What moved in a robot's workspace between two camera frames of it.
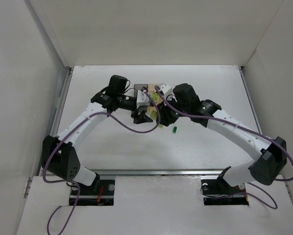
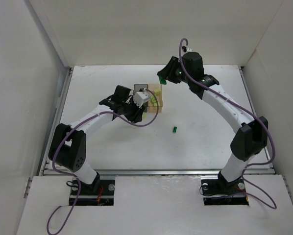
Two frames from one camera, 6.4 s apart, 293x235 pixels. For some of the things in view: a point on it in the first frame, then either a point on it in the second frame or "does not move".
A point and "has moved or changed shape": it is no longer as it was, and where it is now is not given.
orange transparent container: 152,89 does not move
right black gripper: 164,117 -> 168,72
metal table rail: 153,172 does not move
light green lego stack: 154,115 has moved or changed shape
